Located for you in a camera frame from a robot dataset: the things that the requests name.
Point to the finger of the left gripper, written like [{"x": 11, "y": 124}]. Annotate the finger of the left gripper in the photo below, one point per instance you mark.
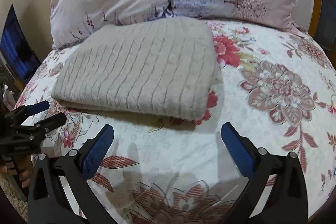
[
  {"x": 37, "y": 108},
  {"x": 51, "y": 123}
]

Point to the wooden door frame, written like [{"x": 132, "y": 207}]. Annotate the wooden door frame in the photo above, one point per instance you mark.
[{"x": 322, "y": 25}]

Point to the person's left hand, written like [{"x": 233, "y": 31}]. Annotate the person's left hand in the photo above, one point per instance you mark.
[{"x": 25, "y": 167}]

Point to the beige textured rug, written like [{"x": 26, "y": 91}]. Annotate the beige textured rug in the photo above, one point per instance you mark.
[{"x": 20, "y": 206}]

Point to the glowing computer monitor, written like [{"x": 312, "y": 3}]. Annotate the glowing computer monitor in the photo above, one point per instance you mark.
[{"x": 15, "y": 48}]

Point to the beige knitted sweater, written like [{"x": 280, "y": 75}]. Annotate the beige knitted sweater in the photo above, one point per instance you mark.
[{"x": 165, "y": 67}]

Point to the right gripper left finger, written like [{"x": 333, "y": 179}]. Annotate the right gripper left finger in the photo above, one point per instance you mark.
[{"x": 48, "y": 202}]

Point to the floral bed sheet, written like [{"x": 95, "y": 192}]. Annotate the floral bed sheet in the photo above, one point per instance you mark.
[{"x": 275, "y": 88}]

